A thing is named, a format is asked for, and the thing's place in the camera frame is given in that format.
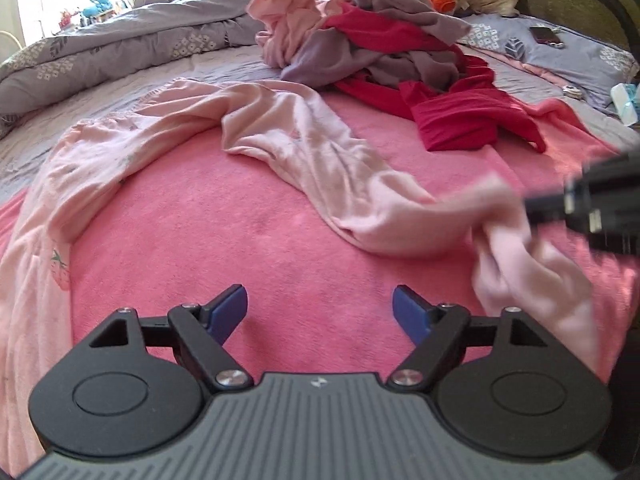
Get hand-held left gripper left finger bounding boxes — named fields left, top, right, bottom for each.
left=89, top=284, right=253, bottom=393

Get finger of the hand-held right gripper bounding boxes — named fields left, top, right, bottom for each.
left=524, top=191, right=568, bottom=226

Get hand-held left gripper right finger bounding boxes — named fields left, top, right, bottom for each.
left=389, top=285, right=548, bottom=392

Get pink strawberry print pants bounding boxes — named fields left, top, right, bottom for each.
left=0, top=77, right=603, bottom=480

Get coral pink blanket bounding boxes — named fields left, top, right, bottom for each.
left=0, top=87, right=640, bottom=480

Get white blue packet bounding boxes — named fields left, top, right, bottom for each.
left=611, top=82, right=640, bottom=127

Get grey leaf print pillow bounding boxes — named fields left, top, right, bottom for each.
left=457, top=12, right=640, bottom=111

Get dark smartphone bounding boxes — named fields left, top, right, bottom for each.
left=529, top=25, right=566, bottom=50

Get grey bed sheet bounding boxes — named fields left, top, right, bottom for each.
left=0, top=42, right=640, bottom=201

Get mauve garment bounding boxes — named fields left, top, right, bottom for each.
left=280, top=0, right=473, bottom=93

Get grey patterned duvet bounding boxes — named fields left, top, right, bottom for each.
left=0, top=0, right=281, bottom=141

